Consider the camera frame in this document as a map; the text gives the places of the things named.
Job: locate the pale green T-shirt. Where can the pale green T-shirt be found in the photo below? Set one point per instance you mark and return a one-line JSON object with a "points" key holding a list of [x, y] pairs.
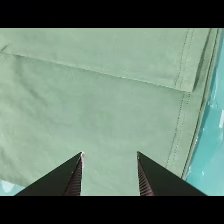
{"points": [[100, 100]]}

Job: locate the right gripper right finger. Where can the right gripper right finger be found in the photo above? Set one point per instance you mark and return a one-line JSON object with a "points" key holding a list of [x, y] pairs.
{"points": [[160, 181]]}

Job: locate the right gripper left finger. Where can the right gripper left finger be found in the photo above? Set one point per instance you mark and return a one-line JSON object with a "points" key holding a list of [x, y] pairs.
{"points": [[61, 181]]}

